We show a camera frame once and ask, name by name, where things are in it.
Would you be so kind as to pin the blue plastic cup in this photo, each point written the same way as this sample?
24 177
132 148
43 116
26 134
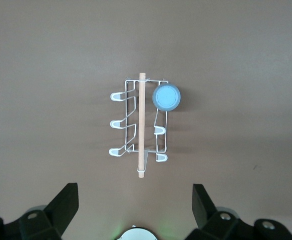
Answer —
166 97

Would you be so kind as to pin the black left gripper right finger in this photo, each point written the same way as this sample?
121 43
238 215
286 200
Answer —
203 210

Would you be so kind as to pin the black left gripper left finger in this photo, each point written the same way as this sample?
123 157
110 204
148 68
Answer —
60 210

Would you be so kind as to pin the brown table mat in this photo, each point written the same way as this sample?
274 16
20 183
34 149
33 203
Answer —
35 75

